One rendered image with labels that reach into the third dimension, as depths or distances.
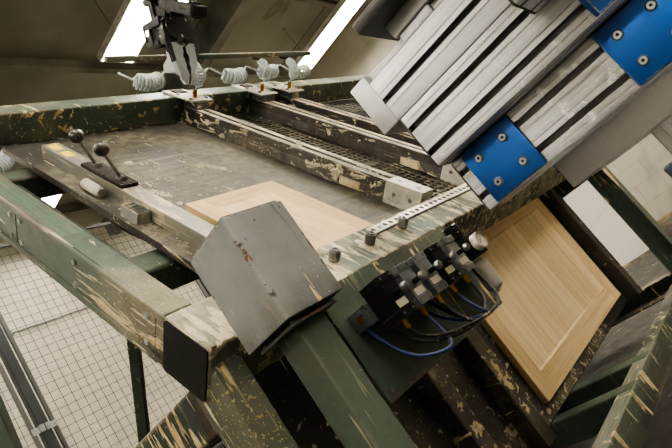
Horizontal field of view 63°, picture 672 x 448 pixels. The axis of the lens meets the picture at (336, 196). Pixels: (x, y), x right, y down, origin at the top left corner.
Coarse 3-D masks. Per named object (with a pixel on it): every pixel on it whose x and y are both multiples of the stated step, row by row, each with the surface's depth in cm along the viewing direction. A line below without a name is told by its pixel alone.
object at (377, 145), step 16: (256, 96) 239; (272, 96) 239; (256, 112) 240; (272, 112) 234; (288, 112) 228; (304, 112) 228; (304, 128) 225; (320, 128) 219; (336, 128) 214; (352, 128) 214; (352, 144) 211; (368, 144) 206; (384, 144) 202; (400, 144) 199; (416, 160) 195; (448, 176) 188
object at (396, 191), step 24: (192, 96) 213; (192, 120) 212; (216, 120) 203; (240, 120) 203; (240, 144) 197; (264, 144) 190; (288, 144) 183; (312, 168) 178; (336, 168) 172; (360, 168) 168; (360, 192) 168; (384, 192) 162; (408, 192) 157
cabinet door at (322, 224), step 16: (240, 192) 153; (256, 192) 154; (272, 192) 156; (288, 192) 157; (192, 208) 139; (208, 208) 140; (224, 208) 142; (240, 208) 143; (288, 208) 147; (304, 208) 148; (320, 208) 149; (336, 208) 150; (304, 224) 139; (320, 224) 140; (336, 224) 141; (352, 224) 142; (368, 224) 143; (320, 240) 131
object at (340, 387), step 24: (288, 336) 77; (312, 336) 76; (336, 336) 78; (288, 360) 78; (312, 360) 75; (336, 360) 76; (312, 384) 76; (336, 384) 73; (360, 384) 75; (336, 408) 74; (360, 408) 73; (384, 408) 75; (336, 432) 75; (360, 432) 72; (384, 432) 73
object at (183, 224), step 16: (48, 144) 163; (48, 160) 161; (64, 160) 155; (80, 160) 154; (80, 176) 151; (96, 176) 146; (112, 192) 142; (128, 192) 138; (144, 192) 139; (160, 208) 132; (176, 208) 133; (160, 224) 131; (176, 224) 127; (192, 224) 126; (208, 224) 127; (192, 240) 125
